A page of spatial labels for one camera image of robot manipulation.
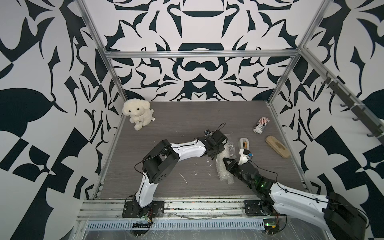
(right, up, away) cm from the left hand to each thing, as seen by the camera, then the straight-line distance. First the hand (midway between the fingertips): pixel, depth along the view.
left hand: (223, 146), depth 90 cm
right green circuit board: (+19, -33, -20) cm, 43 cm away
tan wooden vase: (+36, -2, +1) cm, 36 cm away
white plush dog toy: (-51, +21, +3) cm, 55 cm away
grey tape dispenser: (+13, +1, +2) cm, 13 cm away
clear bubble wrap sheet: (+4, -3, -1) cm, 5 cm away
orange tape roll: (+14, 0, +1) cm, 14 cm away
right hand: (-2, -5, -8) cm, 10 cm away
